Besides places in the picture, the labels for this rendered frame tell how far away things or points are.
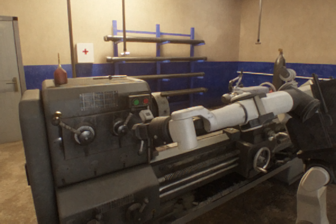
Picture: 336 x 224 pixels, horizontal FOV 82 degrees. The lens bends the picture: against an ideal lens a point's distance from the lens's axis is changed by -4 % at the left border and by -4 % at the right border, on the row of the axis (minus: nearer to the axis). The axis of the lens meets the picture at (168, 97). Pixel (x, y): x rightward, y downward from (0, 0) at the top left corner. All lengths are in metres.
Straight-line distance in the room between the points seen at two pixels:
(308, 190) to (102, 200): 1.01
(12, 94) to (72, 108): 3.30
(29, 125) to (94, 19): 3.57
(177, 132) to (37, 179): 0.76
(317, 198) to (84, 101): 1.23
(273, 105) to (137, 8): 4.27
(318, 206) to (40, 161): 1.37
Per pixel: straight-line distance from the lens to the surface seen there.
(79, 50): 4.22
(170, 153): 1.42
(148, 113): 0.78
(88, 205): 1.15
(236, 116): 0.70
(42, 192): 1.21
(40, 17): 4.35
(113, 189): 1.18
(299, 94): 0.96
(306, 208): 1.36
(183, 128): 0.63
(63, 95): 1.06
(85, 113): 1.07
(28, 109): 1.08
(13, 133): 4.49
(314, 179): 1.23
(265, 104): 0.78
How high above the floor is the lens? 1.48
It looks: 12 degrees down
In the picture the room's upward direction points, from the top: straight up
